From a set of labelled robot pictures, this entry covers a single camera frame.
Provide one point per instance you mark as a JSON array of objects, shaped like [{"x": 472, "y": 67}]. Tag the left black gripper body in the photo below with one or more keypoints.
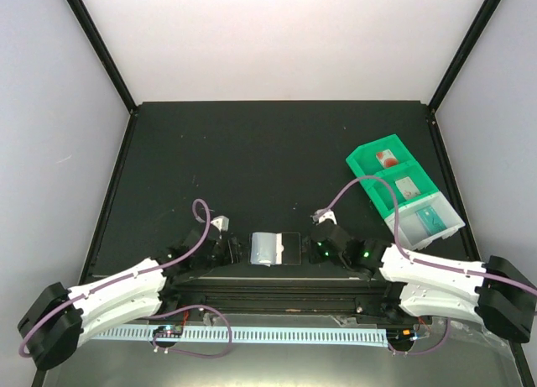
[{"x": 231, "y": 254}]

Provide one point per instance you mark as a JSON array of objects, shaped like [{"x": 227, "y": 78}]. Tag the black leather card holder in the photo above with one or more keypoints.
[{"x": 273, "y": 249}]

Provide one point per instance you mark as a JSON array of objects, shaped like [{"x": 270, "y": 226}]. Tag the small electronics board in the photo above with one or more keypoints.
[{"x": 168, "y": 331}]

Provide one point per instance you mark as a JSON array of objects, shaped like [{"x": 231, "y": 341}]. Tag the green two-compartment bin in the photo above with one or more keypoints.
[{"x": 362, "y": 161}]

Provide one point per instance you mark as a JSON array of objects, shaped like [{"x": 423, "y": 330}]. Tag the clear plastic bin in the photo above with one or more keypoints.
[{"x": 411, "y": 232}]

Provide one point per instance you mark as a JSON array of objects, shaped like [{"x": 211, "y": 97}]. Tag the black frame post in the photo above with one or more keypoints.
[
  {"x": 469, "y": 41},
  {"x": 92, "y": 33}
]

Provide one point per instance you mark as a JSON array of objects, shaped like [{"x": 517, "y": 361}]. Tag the right black frame post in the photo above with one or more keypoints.
[{"x": 469, "y": 41}]

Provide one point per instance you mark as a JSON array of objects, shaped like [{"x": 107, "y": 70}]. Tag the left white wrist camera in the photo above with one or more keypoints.
[{"x": 221, "y": 223}]

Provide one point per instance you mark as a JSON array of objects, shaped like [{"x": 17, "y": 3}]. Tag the black aluminium rail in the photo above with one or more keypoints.
[{"x": 278, "y": 291}]

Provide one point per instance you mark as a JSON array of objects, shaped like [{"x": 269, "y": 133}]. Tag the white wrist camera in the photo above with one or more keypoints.
[
  {"x": 221, "y": 223},
  {"x": 323, "y": 215}
]

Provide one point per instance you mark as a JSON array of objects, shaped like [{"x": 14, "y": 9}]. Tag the white slotted cable duct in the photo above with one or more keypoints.
[{"x": 256, "y": 335}]

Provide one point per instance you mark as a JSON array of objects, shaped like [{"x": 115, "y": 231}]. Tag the left black frame post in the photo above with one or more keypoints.
[{"x": 92, "y": 33}]

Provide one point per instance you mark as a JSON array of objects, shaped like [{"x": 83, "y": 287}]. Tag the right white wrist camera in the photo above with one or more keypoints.
[{"x": 323, "y": 215}]

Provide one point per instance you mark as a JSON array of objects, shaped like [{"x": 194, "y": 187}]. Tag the white card red marks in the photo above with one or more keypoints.
[{"x": 407, "y": 188}]

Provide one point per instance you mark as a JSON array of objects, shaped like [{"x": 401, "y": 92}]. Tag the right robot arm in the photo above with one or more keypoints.
[{"x": 494, "y": 294}]

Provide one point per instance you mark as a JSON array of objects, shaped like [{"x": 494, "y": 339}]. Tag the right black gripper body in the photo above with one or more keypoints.
[{"x": 316, "y": 256}]

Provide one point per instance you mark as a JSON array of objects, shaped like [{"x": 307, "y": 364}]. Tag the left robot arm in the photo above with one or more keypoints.
[{"x": 62, "y": 319}]

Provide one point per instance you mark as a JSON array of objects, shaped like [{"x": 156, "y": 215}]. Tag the teal card in clear bin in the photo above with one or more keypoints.
[{"x": 430, "y": 220}]

